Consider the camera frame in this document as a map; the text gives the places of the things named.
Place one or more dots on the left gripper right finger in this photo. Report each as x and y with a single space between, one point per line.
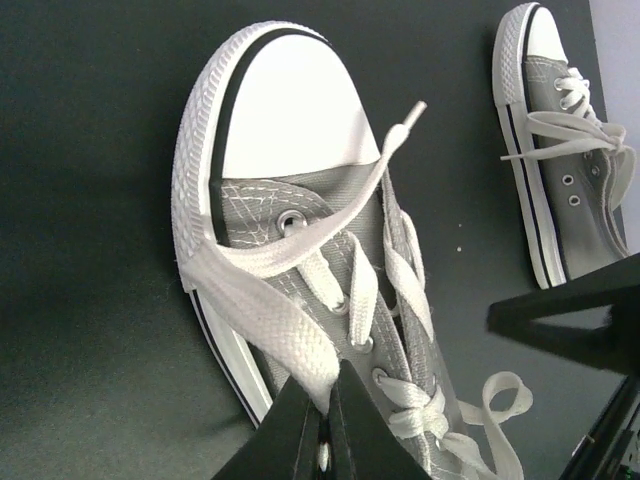
361 445

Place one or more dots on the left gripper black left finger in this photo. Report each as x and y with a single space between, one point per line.
285 446

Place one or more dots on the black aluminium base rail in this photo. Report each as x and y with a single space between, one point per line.
610 450

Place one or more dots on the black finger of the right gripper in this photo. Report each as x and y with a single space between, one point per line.
613 346

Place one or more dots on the grey sneaker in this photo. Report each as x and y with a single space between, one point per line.
571 169
296 254

